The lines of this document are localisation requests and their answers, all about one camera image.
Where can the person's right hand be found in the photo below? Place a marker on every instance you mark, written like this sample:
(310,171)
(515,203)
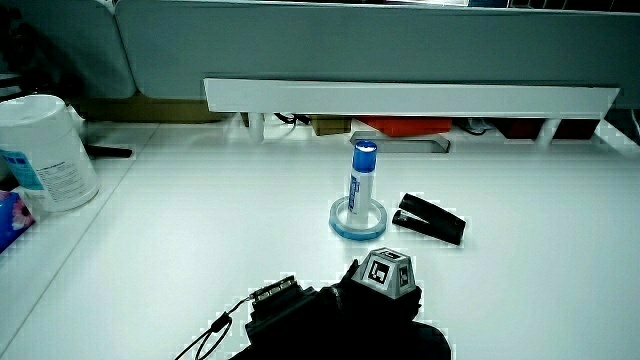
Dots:
(350,305)

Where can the blue clear tape roll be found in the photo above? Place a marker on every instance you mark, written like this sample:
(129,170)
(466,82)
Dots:
(350,231)

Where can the black stapler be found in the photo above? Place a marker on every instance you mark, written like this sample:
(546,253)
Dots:
(430,220)

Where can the blue cap glue stick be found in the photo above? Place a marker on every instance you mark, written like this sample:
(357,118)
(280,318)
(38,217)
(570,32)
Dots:
(361,185)

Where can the small brown box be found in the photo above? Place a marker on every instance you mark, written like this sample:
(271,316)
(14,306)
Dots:
(330,125)

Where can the orange box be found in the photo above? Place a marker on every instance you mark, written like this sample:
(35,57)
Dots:
(407,125)

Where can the white desk shelf riser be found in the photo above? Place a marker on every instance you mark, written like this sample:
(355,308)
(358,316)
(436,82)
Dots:
(400,97)

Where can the dark red box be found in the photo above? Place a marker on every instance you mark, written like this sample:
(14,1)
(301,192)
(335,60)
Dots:
(517,128)
(575,128)

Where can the wide grey partition panel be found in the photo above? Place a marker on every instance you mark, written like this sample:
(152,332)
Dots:
(350,45)

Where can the black flat bar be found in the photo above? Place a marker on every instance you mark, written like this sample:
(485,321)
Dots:
(107,151)

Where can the white wipes canister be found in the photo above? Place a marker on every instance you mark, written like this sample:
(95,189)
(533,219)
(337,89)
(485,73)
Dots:
(47,160)

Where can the blue floral tissue pack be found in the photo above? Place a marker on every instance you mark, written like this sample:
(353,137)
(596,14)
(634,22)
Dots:
(12,220)

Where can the narrow grey partition panel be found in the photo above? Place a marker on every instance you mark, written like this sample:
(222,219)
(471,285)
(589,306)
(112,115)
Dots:
(95,50)

